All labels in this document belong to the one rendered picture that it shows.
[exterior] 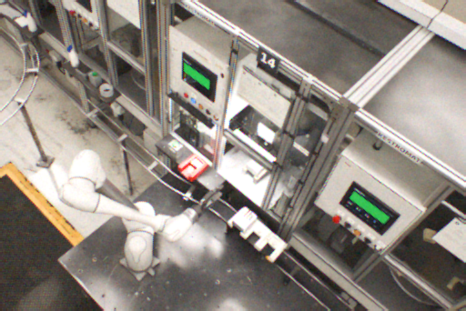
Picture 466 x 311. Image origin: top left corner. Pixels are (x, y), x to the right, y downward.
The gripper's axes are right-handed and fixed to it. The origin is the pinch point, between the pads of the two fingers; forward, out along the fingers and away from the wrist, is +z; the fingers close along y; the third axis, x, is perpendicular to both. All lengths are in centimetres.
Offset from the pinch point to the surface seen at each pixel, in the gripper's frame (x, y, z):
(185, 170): 33.5, -20.5, 6.4
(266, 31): 13, 88, 36
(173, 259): 2, -44, -35
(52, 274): 78, -111, -89
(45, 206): 130, -111, -59
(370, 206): -72, 51, 18
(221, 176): 13.7, -21.5, 20.5
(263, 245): -36.9, -25.0, 3.7
